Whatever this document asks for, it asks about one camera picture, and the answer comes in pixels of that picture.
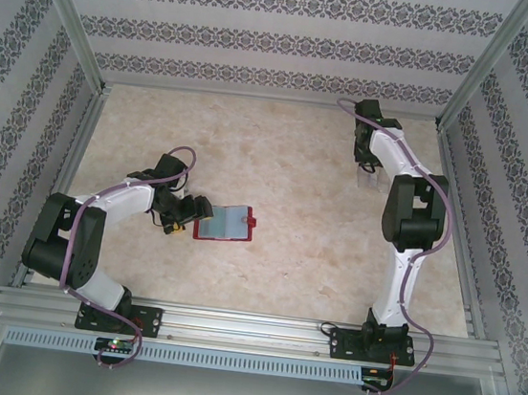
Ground red card holder wallet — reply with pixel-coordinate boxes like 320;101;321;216
190;197;262;249

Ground clear acrylic card stand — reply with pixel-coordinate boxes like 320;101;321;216
355;164;394;195

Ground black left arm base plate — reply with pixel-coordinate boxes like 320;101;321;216
74;297;165;340

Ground aluminium back rail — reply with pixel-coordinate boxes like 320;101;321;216
101;72;442;126

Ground aluminium side rail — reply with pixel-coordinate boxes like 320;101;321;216
412;124;512;341
11;76;113;296

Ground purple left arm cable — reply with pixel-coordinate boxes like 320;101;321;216
52;134;199;379

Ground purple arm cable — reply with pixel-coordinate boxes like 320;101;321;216
52;134;199;379
300;96;466;395

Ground aluminium mounting rail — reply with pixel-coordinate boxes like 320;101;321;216
0;281;511;383

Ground aluminium frame post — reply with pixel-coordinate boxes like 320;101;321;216
433;0;528;143
7;0;121;96

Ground grey slotted cable duct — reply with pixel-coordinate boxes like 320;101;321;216
1;322;365;387

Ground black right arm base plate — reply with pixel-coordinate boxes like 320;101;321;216
326;325;419;370

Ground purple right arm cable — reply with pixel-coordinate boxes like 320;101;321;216
300;96;466;395

